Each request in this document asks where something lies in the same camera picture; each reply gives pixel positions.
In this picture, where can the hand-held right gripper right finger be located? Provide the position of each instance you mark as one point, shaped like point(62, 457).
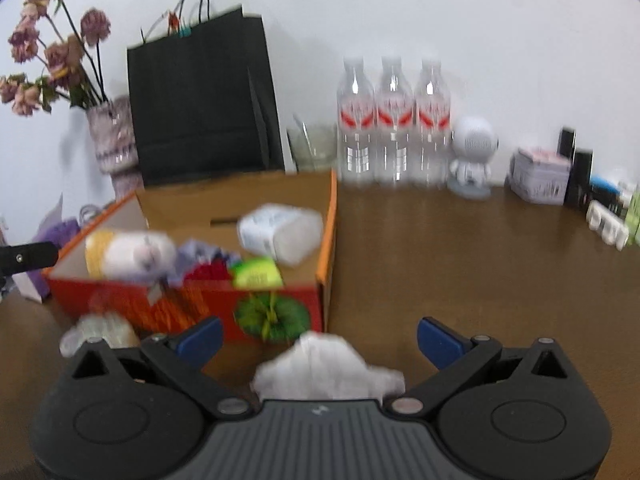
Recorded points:
point(441, 345)

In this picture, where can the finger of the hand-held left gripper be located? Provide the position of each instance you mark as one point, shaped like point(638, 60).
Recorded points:
point(30, 256)

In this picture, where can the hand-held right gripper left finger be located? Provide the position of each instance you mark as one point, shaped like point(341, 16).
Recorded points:
point(200, 342)

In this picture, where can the purple woven pouch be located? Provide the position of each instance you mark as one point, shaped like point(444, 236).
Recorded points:
point(200, 255)

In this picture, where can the small green packet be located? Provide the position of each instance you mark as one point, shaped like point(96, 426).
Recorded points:
point(257, 274)

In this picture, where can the white and yellow plush toy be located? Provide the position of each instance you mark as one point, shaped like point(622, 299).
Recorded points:
point(130, 255)

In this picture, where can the red cardboard box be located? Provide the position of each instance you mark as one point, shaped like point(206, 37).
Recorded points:
point(300, 300)

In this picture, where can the white tissue paper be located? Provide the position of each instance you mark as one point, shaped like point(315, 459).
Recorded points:
point(325, 370)

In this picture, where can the white plastic bottle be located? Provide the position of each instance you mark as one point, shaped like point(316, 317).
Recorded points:
point(280, 232)

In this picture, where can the purple tissue pack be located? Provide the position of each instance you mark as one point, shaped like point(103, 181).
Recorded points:
point(55, 235)

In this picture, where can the red fabric item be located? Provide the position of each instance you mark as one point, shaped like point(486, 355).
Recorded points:
point(210, 272)

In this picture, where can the clear green bubble wrap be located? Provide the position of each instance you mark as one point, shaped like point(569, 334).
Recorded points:
point(100, 332)

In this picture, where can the purple textured vase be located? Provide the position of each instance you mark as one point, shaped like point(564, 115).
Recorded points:
point(112, 140)

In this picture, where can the white robot figurine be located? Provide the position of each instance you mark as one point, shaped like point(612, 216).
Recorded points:
point(472, 155)

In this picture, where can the grey tin box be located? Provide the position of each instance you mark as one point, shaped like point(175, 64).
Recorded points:
point(540, 175)

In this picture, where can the dried pink roses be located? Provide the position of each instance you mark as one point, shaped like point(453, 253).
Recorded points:
point(55, 55)

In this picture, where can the white power strip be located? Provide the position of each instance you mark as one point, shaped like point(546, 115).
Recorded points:
point(607, 222)

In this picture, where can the clear water bottle red label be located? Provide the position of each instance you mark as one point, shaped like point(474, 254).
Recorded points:
point(395, 130)
point(432, 130)
point(356, 130)

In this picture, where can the tall black box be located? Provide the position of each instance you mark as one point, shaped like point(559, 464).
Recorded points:
point(580, 180)

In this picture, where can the black paper bag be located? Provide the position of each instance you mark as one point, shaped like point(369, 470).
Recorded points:
point(200, 110)

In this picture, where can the clear glass cup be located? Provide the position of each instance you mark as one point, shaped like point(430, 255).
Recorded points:
point(312, 147)

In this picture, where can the small green bottle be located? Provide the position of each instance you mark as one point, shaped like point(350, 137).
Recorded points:
point(632, 215)

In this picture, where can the small black box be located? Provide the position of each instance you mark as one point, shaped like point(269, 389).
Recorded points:
point(566, 142)

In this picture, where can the green binder clip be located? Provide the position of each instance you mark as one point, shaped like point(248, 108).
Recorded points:
point(184, 30)

